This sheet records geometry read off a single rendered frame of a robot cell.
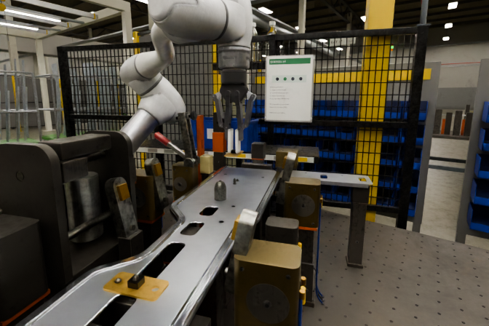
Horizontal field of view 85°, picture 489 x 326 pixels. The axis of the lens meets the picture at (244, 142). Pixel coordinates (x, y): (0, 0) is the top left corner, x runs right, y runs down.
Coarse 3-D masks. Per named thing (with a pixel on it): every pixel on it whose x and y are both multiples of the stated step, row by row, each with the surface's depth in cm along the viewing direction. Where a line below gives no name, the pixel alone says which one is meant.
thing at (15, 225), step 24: (0, 216) 41; (0, 240) 34; (24, 240) 37; (0, 264) 35; (24, 264) 38; (0, 288) 35; (24, 288) 38; (48, 288) 42; (0, 312) 35; (24, 312) 39
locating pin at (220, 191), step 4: (220, 180) 69; (216, 184) 68; (220, 184) 68; (224, 184) 68; (216, 188) 68; (220, 188) 68; (224, 188) 68; (216, 192) 68; (220, 192) 68; (224, 192) 68; (216, 196) 68; (220, 196) 68; (224, 196) 68; (216, 200) 68; (220, 200) 68
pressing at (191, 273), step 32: (192, 192) 74; (256, 192) 74; (224, 224) 56; (192, 256) 44; (224, 256) 45; (64, 288) 36; (96, 288) 37; (192, 288) 37; (32, 320) 31; (64, 320) 32; (128, 320) 32; (160, 320) 32
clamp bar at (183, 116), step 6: (180, 114) 81; (186, 114) 82; (192, 114) 80; (180, 120) 81; (186, 120) 83; (180, 126) 81; (186, 126) 81; (186, 132) 81; (192, 132) 84; (186, 138) 81; (192, 138) 84; (186, 144) 82; (192, 144) 84; (186, 150) 82; (192, 150) 85; (186, 156) 82; (192, 156) 82
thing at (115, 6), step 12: (84, 0) 567; (96, 0) 580; (108, 0) 602; (120, 0) 623; (36, 12) 657; (96, 12) 706; (108, 12) 674; (120, 12) 650; (24, 24) 760; (72, 24) 787; (84, 24) 755; (24, 36) 917; (36, 36) 942; (48, 36) 912
